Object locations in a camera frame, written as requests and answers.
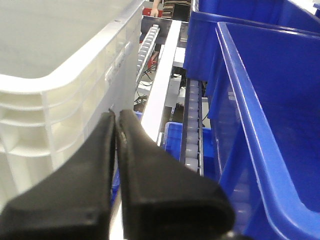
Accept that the person in striped shirt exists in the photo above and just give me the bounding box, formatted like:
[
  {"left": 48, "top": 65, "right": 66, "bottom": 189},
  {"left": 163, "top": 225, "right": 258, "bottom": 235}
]
[{"left": 161, "top": 0, "right": 192, "bottom": 22}]

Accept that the blue bin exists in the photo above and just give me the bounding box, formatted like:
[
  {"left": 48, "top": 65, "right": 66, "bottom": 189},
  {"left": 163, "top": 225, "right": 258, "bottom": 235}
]
[
  {"left": 207, "top": 30, "right": 320, "bottom": 240},
  {"left": 183, "top": 0, "right": 320, "bottom": 81}
]

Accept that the blue bin right near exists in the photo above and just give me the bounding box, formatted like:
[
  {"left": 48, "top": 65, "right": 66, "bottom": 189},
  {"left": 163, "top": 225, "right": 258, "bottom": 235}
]
[{"left": 207, "top": 30, "right": 320, "bottom": 240}]

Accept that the blue bin right far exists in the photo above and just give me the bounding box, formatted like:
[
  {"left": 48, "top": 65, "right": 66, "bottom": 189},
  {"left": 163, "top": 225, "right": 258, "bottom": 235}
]
[{"left": 183, "top": 0, "right": 320, "bottom": 81}]

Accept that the white roller track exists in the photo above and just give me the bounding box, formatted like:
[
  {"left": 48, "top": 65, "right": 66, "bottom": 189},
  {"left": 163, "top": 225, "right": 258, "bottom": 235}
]
[
  {"left": 135, "top": 24, "right": 160, "bottom": 89},
  {"left": 180, "top": 78, "right": 204, "bottom": 176}
]

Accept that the blue bin lower shelf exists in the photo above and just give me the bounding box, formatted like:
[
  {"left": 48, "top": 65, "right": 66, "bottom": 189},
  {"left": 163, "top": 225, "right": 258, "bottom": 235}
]
[{"left": 111, "top": 121, "right": 216, "bottom": 204}]

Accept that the left white roller track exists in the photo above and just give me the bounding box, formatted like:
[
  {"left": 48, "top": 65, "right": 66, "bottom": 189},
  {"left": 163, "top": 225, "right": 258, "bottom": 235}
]
[{"left": 135, "top": 24, "right": 160, "bottom": 89}]

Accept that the white plastic tote bin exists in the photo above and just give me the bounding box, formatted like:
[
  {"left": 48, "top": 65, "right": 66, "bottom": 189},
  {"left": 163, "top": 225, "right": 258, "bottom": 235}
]
[{"left": 0, "top": 0, "right": 143, "bottom": 207}]

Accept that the right white roller track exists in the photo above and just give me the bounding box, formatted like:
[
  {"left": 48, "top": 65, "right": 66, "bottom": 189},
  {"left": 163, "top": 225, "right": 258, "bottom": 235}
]
[{"left": 180, "top": 78, "right": 204, "bottom": 176}]

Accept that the white shelf divider rail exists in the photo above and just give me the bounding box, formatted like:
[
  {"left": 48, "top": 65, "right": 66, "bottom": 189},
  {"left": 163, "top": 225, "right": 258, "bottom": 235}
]
[{"left": 109, "top": 20, "right": 182, "bottom": 240}]

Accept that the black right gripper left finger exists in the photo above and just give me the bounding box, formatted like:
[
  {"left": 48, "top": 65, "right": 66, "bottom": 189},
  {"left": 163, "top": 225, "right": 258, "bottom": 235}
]
[{"left": 0, "top": 112, "right": 115, "bottom": 240}]

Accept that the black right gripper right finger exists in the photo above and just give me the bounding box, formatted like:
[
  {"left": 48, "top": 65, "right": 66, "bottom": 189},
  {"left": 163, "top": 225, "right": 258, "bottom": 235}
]
[{"left": 116, "top": 110, "right": 235, "bottom": 240}]

